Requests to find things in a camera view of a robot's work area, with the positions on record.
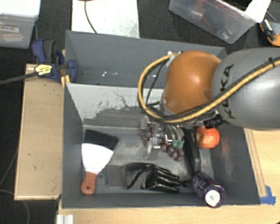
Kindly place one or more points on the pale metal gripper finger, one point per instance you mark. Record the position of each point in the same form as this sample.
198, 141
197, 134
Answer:
148, 150
155, 152

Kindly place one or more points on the purple toy grapes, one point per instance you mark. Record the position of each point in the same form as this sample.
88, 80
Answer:
174, 153

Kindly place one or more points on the black glove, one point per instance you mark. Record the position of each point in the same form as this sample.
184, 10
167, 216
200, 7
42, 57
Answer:
156, 178

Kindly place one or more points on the black curved long tool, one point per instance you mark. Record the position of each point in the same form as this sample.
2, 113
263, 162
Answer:
194, 154

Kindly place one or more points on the red apple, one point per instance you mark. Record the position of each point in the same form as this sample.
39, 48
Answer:
207, 137

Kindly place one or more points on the black flat block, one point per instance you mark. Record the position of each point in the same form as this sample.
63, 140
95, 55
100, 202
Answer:
101, 138

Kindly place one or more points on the purple bottle with white cap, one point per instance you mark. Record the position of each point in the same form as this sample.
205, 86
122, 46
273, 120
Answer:
208, 190

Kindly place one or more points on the grey metal bin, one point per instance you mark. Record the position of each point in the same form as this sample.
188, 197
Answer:
133, 62

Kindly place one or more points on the black cylinder on white bracket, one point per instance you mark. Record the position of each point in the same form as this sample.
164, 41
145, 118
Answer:
213, 122

